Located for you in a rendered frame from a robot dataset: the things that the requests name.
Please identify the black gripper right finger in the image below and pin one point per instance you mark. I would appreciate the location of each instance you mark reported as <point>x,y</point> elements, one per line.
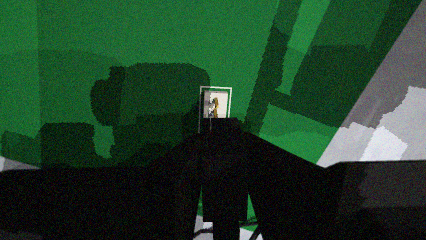
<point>294,199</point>

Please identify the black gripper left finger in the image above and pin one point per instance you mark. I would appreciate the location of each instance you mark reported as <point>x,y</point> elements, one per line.
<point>154,202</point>

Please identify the green circuit board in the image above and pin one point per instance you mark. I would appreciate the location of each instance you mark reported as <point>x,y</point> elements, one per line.
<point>119,83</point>

